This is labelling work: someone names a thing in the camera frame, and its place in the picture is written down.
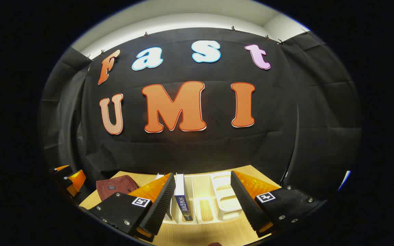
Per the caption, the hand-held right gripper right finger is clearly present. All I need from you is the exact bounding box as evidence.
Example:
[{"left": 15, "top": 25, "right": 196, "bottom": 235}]
[{"left": 231, "top": 170, "right": 324, "bottom": 238}]

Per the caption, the maroon schoolbag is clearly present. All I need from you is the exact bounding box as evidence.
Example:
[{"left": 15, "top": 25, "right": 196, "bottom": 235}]
[{"left": 96, "top": 175, "right": 139, "bottom": 201}]

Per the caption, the white plastic bookshelf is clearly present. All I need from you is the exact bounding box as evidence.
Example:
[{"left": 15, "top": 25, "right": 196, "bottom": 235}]
[{"left": 154, "top": 171, "right": 244, "bottom": 225}]

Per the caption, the black backdrop cloth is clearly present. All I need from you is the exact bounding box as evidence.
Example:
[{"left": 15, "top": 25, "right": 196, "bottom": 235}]
[{"left": 40, "top": 27, "right": 362, "bottom": 205}]

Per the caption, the grey portrait cover book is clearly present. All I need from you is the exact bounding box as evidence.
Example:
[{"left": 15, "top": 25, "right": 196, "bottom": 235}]
[{"left": 154, "top": 174, "right": 173, "bottom": 221}]

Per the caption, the black cable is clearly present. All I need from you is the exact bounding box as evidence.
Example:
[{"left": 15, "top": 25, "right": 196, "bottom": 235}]
[{"left": 281, "top": 104, "right": 300, "bottom": 187}]

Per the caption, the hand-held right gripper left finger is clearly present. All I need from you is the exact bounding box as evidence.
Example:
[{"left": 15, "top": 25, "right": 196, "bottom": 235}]
[{"left": 89, "top": 173, "right": 176, "bottom": 241}]

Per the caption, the blue cover book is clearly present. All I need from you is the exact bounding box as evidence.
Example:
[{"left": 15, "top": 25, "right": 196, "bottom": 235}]
[{"left": 174, "top": 174, "right": 194, "bottom": 221}]

